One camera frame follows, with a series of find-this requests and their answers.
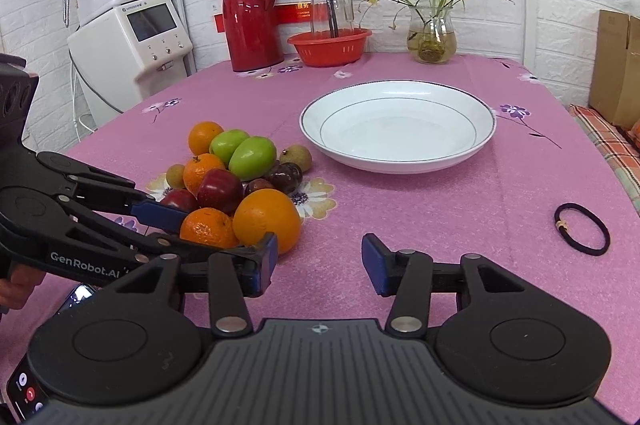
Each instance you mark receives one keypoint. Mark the brown kiwi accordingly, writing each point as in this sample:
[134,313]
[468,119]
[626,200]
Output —
[298,155]
[174,176]

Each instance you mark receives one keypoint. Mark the pink floral tablecloth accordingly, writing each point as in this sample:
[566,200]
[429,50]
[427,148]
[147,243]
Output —
[539,199]

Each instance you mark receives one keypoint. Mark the mandarin orange front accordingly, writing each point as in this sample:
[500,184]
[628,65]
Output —
[209,227]

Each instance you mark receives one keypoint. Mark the orange at back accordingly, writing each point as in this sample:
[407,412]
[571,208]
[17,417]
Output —
[201,135]

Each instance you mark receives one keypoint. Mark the brown cardboard box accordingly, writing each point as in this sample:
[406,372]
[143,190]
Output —
[614,90]

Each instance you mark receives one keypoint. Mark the red thermos jug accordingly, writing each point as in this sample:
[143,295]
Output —
[252,34]

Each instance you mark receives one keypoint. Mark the green apple right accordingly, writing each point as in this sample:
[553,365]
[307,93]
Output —
[253,158]

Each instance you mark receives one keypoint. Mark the smartphone on table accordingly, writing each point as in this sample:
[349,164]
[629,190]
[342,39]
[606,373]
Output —
[26,396]

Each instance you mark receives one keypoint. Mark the mandarin orange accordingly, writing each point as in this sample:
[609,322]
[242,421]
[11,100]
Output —
[209,227]
[196,169]

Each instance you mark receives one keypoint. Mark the red plastic basket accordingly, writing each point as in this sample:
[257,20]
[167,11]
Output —
[326,52]

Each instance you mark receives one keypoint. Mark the red apple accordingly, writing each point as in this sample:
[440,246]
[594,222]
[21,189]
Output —
[221,190]

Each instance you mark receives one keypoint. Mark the dark plum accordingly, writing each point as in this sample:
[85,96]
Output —
[255,185]
[285,177]

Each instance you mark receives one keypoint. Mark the red plum small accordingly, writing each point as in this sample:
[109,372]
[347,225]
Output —
[180,199]

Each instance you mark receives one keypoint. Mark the green apple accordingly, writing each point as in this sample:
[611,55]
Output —
[224,145]
[253,158]

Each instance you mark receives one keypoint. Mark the plaid cloth bench cover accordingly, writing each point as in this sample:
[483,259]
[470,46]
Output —
[615,147]

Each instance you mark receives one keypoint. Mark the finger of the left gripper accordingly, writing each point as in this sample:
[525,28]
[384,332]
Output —
[105,192]
[100,247]

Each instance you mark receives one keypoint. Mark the white water dispenser machine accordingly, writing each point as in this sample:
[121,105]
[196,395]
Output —
[130,53]

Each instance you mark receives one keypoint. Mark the white ceramic plate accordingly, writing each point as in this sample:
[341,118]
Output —
[398,127]

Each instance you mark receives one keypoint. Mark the clear glass pitcher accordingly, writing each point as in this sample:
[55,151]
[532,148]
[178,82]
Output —
[344,11]

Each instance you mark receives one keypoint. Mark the person's left hand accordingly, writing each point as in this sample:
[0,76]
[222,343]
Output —
[15,291]

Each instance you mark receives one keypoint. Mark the green apple left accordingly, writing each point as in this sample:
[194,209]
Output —
[224,145]

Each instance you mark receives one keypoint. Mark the black straw in pitcher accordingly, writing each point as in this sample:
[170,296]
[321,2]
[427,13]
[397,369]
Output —
[332,18]

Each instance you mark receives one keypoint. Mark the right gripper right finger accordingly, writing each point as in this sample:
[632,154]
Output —
[411,278]

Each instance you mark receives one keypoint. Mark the glass vase with flowers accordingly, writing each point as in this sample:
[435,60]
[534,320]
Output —
[432,20]

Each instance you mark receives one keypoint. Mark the large orange front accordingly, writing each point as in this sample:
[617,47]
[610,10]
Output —
[264,211]

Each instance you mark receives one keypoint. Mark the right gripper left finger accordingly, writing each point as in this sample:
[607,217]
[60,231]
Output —
[168,281]

